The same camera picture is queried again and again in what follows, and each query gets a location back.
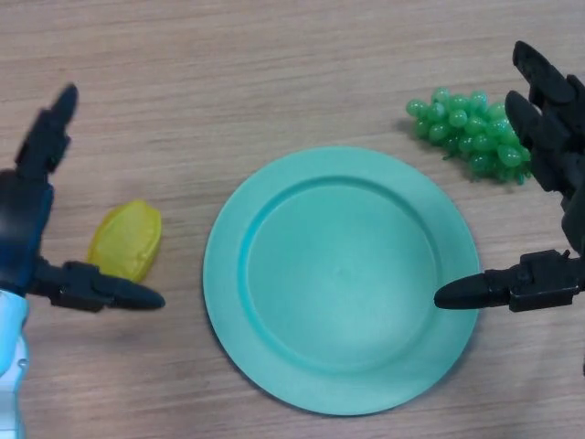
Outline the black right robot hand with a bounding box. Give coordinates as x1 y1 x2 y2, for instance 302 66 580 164
432 39 585 315

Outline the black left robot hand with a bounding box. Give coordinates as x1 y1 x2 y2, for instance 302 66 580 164
0 82 166 315

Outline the yellow starfruit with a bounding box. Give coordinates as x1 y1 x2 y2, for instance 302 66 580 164
87 198 164 282

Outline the green round plate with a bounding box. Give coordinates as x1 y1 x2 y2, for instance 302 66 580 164
203 145 481 416

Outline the bunch of green grapes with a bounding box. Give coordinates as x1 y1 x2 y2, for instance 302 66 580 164
405 87 534 184

